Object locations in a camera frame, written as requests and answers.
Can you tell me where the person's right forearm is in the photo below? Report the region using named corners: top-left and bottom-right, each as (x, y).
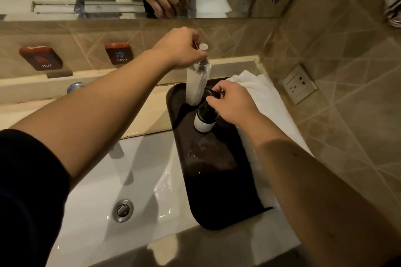
top-left (241, 112), bottom-right (401, 267)

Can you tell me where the dark bottle with white label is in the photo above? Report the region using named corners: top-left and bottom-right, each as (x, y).
top-left (194, 88), bottom-right (221, 134)

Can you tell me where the black tray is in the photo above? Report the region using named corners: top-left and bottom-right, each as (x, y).
top-left (165, 77), bottom-right (273, 231)

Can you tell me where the black sleeve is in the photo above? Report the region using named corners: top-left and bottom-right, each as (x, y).
top-left (0, 129), bottom-right (71, 267)

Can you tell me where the red hot water sign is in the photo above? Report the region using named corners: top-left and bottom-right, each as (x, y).
top-left (19, 46), bottom-right (63, 71)

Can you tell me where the white sink basin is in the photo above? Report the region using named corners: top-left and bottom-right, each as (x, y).
top-left (46, 131), bottom-right (301, 267)

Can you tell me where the chrome sink drain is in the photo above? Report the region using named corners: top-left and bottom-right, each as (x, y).
top-left (112, 199), bottom-right (135, 223)

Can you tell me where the red cold water sign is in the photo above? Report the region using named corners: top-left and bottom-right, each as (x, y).
top-left (104, 42), bottom-right (134, 65)

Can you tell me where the clear white-capped bottle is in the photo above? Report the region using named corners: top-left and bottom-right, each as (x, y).
top-left (185, 43), bottom-right (212, 107)

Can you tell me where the chrome faucet knob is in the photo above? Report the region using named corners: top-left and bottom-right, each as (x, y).
top-left (66, 82), bottom-right (86, 94)

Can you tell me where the striped hanging cloth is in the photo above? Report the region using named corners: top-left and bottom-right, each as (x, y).
top-left (384, 0), bottom-right (401, 28)

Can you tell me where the person's right hand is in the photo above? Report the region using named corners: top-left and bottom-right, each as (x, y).
top-left (206, 80), bottom-right (262, 127)

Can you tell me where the white towel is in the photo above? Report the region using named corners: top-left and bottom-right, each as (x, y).
top-left (226, 70), bottom-right (314, 211)

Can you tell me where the person's left hand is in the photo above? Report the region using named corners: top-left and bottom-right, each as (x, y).
top-left (152, 27), bottom-right (208, 70)

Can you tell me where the person's left forearm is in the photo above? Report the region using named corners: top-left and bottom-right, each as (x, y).
top-left (11, 48), bottom-right (171, 190)

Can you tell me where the wall power socket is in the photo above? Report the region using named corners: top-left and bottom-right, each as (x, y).
top-left (282, 63), bottom-right (319, 105)

